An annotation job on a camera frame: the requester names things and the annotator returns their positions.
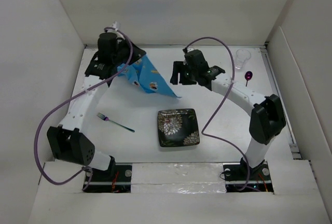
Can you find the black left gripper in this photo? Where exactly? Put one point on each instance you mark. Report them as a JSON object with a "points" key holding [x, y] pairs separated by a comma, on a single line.
{"points": [[123, 42]]}

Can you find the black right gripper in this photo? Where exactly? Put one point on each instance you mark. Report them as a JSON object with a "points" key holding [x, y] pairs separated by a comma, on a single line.
{"points": [[178, 67]]}

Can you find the blue patterned cloth napkin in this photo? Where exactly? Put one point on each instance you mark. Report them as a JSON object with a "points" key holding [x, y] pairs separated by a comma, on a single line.
{"points": [[144, 75]]}

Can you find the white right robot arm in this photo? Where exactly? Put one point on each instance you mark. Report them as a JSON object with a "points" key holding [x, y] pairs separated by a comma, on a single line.
{"points": [[266, 113]]}

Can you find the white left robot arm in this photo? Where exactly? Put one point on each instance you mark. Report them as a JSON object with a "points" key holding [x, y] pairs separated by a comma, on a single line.
{"points": [[68, 141]]}

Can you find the black floral square plate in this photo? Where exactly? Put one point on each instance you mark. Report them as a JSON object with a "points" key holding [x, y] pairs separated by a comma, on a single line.
{"points": [[178, 128]]}

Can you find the iridescent metal fork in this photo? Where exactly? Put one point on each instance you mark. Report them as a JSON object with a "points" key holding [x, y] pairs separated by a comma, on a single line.
{"points": [[105, 118]]}

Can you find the purple metal spoon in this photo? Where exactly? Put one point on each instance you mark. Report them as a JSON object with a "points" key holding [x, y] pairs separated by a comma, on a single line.
{"points": [[248, 76]]}

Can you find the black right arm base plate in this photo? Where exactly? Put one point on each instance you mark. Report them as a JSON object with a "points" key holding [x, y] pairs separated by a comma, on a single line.
{"points": [[236, 179]]}

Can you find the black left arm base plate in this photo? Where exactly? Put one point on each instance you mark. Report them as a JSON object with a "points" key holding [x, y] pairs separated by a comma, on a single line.
{"points": [[119, 181]]}

